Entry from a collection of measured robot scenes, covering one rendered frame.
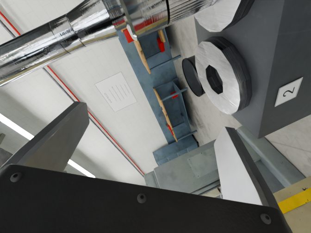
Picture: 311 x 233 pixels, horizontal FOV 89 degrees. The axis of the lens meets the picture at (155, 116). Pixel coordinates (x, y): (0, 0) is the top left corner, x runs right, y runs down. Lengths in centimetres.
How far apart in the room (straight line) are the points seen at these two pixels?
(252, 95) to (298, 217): 134
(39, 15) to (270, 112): 447
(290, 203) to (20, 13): 489
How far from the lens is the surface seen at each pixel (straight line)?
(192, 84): 215
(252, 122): 20
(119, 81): 489
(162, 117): 567
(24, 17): 460
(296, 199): 151
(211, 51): 18
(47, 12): 447
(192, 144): 706
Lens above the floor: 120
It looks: level
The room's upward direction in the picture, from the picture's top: 115 degrees counter-clockwise
